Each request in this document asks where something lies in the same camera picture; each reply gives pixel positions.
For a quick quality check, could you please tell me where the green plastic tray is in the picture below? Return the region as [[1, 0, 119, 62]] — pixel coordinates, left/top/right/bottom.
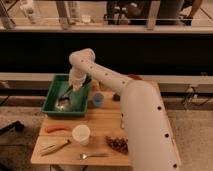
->
[[42, 74, 91, 117]]

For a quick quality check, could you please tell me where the orange carrot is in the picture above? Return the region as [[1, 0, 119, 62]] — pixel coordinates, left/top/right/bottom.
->
[[45, 125, 70, 133]]

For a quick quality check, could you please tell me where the metal spoon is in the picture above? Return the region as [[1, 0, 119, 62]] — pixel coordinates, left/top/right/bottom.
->
[[79, 153, 109, 160]]

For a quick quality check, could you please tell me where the light blue cup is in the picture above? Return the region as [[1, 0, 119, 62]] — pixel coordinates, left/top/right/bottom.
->
[[92, 93, 104, 107]]

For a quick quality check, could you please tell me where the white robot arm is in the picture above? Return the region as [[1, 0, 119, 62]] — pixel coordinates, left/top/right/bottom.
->
[[69, 48, 180, 171]]

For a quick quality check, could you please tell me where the black brush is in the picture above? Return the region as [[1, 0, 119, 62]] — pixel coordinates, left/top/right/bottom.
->
[[57, 77, 92, 108]]

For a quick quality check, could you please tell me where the small metal cup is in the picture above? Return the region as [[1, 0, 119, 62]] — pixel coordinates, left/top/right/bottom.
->
[[99, 83, 106, 91]]

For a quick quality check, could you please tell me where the wooden table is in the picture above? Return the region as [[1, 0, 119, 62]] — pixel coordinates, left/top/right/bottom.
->
[[30, 79, 183, 168]]

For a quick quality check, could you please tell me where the black rectangular block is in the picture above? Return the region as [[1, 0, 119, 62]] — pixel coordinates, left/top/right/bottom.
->
[[113, 94, 120, 101]]

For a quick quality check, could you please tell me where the red bowl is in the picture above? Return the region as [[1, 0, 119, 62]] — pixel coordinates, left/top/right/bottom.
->
[[128, 75, 143, 80]]

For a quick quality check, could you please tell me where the bunch of dark grapes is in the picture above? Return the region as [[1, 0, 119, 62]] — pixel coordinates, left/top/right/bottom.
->
[[105, 136, 128, 154]]

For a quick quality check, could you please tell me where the white paper cup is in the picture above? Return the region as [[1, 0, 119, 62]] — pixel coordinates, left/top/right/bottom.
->
[[72, 124, 91, 146]]

